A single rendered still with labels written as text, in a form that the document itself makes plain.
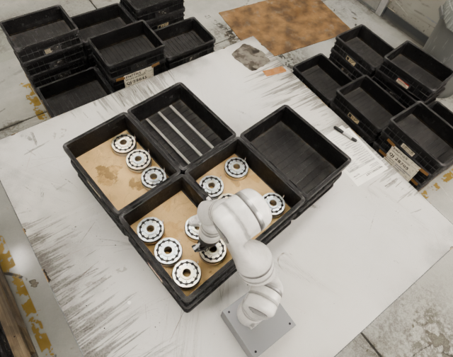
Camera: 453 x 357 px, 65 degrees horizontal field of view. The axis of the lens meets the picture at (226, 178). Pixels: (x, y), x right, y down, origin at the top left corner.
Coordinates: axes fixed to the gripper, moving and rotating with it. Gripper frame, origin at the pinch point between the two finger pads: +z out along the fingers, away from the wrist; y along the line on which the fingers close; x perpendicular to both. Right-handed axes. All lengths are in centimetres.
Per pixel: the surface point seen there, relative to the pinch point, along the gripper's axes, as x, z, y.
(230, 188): 17.4, 6.3, 24.0
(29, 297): 51, 94, -76
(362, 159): 0, 17, 96
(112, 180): 46.3, 8.6, -15.4
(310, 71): 89, 62, 161
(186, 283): -6.7, 3.5, -12.5
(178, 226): 14.6, 6.9, -3.1
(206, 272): -6.7, 6.1, -3.8
